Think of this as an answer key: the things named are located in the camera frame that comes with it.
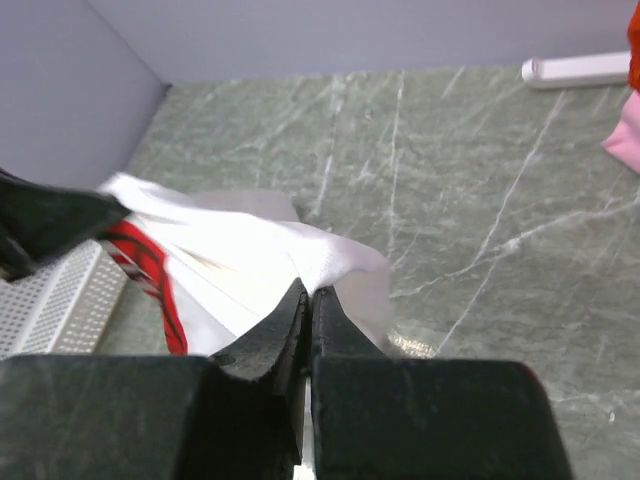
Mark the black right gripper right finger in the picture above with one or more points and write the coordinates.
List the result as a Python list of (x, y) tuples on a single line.
[(354, 398)]

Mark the white t-shirt with red print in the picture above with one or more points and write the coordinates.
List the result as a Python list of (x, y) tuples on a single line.
[(219, 263)]

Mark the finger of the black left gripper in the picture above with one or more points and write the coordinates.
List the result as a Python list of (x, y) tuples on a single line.
[(42, 223)]

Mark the white perforated laundry basket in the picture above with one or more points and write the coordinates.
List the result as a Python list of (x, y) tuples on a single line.
[(64, 308)]

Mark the metal clothes rack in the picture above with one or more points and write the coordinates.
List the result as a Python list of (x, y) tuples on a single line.
[(576, 72)]

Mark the pink folded t-shirt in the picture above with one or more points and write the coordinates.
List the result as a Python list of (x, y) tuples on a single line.
[(624, 142)]

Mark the orange t-shirt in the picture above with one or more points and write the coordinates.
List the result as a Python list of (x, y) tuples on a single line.
[(633, 36)]

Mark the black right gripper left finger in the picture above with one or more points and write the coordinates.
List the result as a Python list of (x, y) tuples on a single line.
[(259, 402)]

